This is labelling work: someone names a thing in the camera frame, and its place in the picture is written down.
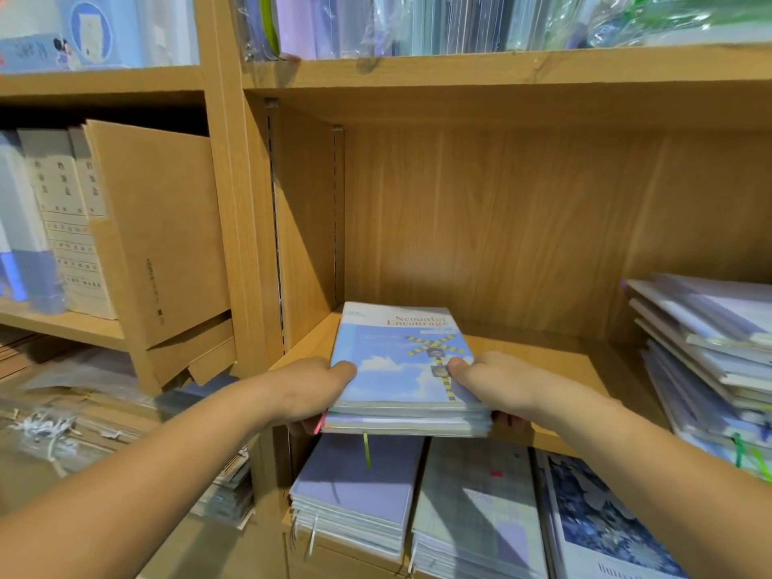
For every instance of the person's left hand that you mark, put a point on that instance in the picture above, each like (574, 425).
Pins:
(308, 389)

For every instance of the person's right hand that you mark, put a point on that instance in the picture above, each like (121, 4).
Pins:
(507, 382)

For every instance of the sky cloud cover notebook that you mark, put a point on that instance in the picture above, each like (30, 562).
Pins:
(404, 356)

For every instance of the large plain lilac notebook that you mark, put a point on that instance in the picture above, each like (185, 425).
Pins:
(356, 482)

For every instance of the pastel grid pattern notebook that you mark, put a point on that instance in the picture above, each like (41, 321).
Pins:
(477, 506)

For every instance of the blue butterfly cover notebook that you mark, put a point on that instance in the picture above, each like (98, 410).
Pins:
(603, 518)

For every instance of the pile of small notebooks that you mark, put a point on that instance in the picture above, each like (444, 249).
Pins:
(712, 343)

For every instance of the wooden shelf unit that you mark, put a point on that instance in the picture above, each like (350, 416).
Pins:
(519, 78)

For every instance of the person's right forearm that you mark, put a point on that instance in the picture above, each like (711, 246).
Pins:
(676, 476)

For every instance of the person's left forearm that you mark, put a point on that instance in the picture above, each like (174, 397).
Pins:
(133, 488)

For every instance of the stack of flat wrapped packets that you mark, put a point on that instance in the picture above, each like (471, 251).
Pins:
(72, 416)

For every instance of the white file boxes row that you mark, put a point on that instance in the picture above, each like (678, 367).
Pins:
(66, 223)

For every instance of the row of blue white binders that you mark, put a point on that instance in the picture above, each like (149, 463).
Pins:
(24, 247)

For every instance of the row of plastic wrapped folders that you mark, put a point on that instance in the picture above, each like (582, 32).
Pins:
(434, 20)

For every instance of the blue white packaged items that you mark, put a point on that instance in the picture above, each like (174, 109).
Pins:
(97, 30)

